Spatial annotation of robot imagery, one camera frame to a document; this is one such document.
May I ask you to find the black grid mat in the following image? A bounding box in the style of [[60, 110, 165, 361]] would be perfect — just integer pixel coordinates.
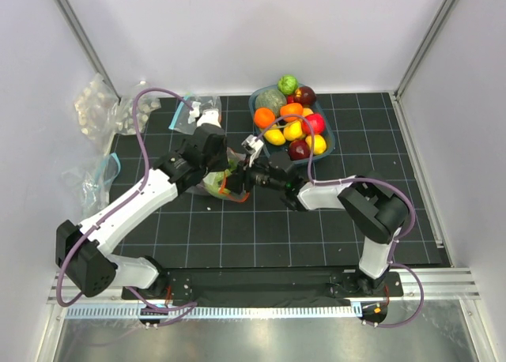
[[115, 92, 449, 268]]

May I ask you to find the dark red apple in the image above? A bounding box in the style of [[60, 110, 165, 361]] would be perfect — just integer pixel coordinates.
[[288, 139, 310, 160]]

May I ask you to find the teal fruit bowl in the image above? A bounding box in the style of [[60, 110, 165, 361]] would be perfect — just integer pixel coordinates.
[[248, 85, 336, 163]]

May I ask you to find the purple cable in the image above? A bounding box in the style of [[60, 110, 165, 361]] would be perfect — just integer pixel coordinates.
[[55, 87, 201, 307], [256, 114, 426, 327]]

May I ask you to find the clear bag with orange zipper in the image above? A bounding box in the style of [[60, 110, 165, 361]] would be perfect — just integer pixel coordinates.
[[187, 148, 249, 203]]

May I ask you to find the large green cabbage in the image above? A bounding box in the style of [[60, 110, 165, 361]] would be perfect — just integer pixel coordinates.
[[202, 169, 231, 199]]

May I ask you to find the yellow fruit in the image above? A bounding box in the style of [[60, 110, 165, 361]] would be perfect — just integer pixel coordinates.
[[283, 121, 305, 141], [302, 107, 314, 118]]

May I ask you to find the yellow fruit centre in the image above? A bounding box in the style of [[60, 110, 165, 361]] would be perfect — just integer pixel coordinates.
[[283, 121, 305, 141]]

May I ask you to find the small green cabbage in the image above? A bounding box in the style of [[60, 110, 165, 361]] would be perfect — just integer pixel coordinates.
[[278, 74, 299, 96]]

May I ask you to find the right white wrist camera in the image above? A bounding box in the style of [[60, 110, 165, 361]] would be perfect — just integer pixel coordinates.
[[241, 134, 264, 168]]

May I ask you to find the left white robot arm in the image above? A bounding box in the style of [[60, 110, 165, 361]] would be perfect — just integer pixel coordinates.
[[55, 123, 228, 299]]

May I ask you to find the aluminium cable rail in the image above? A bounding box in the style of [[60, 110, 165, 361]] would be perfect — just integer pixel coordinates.
[[66, 303, 362, 321]]

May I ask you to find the grey green melon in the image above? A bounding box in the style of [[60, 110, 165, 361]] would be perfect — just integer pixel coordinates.
[[255, 89, 287, 115]]

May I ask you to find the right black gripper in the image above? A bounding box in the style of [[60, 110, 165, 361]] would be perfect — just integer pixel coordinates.
[[219, 153, 285, 195]]

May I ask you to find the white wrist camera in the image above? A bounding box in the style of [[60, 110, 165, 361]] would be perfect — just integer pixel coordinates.
[[241, 134, 264, 168], [196, 109, 221, 127]]

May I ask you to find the clear bag with blue zipper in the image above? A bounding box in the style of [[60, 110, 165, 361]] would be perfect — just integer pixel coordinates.
[[168, 95, 221, 135]]

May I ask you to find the crumpled clear bag blue zipper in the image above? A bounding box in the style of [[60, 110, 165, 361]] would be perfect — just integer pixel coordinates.
[[61, 153, 122, 220]]

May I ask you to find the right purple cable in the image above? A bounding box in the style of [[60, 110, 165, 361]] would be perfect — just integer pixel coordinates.
[[256, 114, 426, 327]]

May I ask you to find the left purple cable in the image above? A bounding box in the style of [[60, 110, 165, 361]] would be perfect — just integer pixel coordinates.
[[55, 87, 201, 307]]

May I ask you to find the orange fruit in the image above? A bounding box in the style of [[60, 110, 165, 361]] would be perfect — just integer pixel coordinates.
[[253, 107, 277, 129], [280, 103, 304, 123]]

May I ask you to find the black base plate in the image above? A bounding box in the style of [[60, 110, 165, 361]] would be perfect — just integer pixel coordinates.
[[134, 266, 404, 308]]

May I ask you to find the bag of white pieces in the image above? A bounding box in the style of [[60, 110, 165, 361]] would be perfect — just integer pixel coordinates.
[[74, 74, 119, 156], [115, 81, 161, 135]]

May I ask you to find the yellow lemon front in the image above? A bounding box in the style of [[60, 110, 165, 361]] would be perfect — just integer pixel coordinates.
[[305, 134, 327, 155]]

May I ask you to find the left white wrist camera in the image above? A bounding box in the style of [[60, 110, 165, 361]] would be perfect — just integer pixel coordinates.
[[196, 109, 221, 127]]

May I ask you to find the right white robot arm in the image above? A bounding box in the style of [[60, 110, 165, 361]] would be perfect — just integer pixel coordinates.
[[221, 152, 416, 296]]

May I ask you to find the dark red plum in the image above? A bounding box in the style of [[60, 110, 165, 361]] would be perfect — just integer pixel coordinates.
[[293, 86, 317, 107]]

